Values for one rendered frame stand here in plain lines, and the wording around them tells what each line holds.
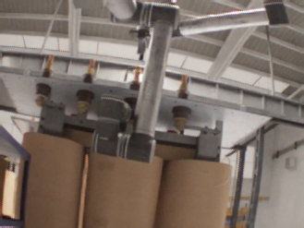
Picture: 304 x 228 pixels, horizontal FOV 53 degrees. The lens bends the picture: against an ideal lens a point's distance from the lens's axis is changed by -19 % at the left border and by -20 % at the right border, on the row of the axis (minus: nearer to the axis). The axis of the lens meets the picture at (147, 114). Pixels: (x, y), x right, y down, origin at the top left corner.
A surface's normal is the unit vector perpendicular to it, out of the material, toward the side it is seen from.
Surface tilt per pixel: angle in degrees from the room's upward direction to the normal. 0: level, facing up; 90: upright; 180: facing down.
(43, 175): 90
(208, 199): 90
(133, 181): 90
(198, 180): 90
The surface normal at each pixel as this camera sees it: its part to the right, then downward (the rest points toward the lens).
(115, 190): 0.18, -0.30
